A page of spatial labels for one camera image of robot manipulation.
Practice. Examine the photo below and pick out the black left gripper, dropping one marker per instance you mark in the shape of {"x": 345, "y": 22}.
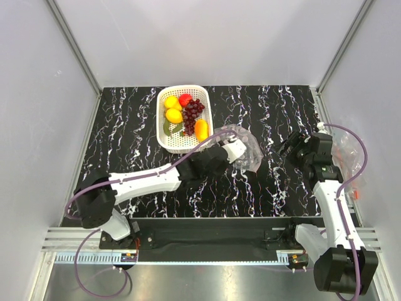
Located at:
{"x": 230, "y": 159}

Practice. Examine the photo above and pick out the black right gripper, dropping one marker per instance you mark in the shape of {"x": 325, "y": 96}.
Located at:
{"x": 296, "y": 140}

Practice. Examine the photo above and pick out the clear pink-dotted zip bag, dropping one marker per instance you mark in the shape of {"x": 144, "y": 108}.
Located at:
{"x": 252, "y": 159}

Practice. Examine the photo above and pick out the orange mango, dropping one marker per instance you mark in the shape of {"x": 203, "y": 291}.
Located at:
{"x": 201, "y": 130}

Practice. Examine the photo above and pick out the yellow lemon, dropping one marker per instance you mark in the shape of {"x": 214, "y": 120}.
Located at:
{"x": 172, "y": 102}
{"x": 174, "y": 116}

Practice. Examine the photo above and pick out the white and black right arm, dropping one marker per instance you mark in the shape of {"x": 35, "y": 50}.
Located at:
{"x": 342, "y": 263}

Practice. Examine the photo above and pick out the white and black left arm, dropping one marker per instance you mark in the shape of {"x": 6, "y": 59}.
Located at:
{"x": 96, "y": 199}

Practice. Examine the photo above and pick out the dark red grape bunch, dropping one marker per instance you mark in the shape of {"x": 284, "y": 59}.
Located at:
{"x": 190, "y": 114}

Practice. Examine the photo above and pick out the pile of spare plastic bags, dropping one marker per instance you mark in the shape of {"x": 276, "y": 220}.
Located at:
{"x": 349, "y": 156}

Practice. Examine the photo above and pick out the red strawberry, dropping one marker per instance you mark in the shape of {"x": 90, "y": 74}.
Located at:
{"x": 185, "y": 99}

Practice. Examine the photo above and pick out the green leaf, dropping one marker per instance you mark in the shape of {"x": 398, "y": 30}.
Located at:
{"x": 170, "y": 128}

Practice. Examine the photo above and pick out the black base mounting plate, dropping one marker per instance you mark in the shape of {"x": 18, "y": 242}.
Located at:
{"x": 215, "y": 239}

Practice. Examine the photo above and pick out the aluminium frame rail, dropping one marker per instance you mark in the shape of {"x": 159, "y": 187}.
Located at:
{"x": 69, "y": 239}

